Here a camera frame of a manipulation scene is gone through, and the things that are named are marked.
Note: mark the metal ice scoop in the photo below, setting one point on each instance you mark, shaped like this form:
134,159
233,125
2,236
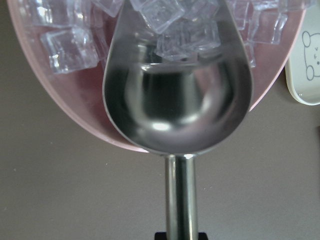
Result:
176,110

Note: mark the pink bowl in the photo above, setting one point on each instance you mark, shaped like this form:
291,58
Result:
79,94

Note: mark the ice cubes in bowl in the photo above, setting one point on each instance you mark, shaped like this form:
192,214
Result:
181,29

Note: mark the cream serving tray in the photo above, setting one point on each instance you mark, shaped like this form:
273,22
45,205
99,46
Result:
302,69

